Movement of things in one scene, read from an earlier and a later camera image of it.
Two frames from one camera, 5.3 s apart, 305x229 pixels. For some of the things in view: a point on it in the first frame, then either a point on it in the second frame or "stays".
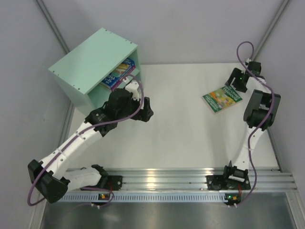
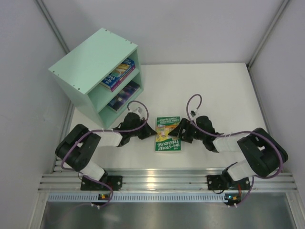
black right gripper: (238, 81) to (185, 131)
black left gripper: (145, 111) to (144, 129)
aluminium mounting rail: (184, 180) stays
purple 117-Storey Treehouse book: (123, 78) stays
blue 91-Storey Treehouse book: (113, 77) stays
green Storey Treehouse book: (222, 98) to (164, 142)
